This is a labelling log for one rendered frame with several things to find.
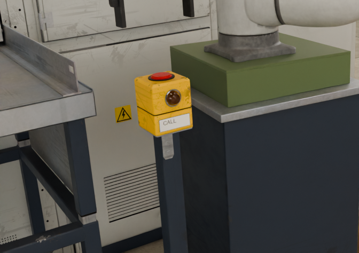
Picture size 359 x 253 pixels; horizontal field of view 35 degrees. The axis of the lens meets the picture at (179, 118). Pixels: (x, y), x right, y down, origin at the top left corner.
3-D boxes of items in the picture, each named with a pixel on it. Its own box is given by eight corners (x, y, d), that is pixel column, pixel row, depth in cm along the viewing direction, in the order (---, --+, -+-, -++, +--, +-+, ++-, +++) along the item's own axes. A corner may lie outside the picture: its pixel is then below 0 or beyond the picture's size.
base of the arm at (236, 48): (252, 39, 164) (252, 20, 162) (298, 53, 144) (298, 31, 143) (195, 48, 157) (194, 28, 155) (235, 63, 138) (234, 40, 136)
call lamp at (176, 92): (185, 106, 104) (184, 88, 102) (168, 110, 102) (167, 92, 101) (181, 104, 105) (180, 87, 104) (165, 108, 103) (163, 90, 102)
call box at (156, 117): (194, 128, 107) (190, 76, 104) (156, 138, 104) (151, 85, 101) (174, 118, 114) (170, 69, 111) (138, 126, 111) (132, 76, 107)
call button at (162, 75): (176, 82, 105) (175, 74, 105) (157, 87, 104) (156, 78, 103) (166, 78, 109) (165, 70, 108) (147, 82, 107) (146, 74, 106)
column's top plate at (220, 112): (280, 60, 182) (280, 54, 182) (372, 91, 144) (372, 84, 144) (155, 82, 167) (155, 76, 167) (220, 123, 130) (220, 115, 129)
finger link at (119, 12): (122, -14, 96) (118, -14, 96) (126, 28, 98) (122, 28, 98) (115, -15, 98) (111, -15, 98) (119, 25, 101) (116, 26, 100)
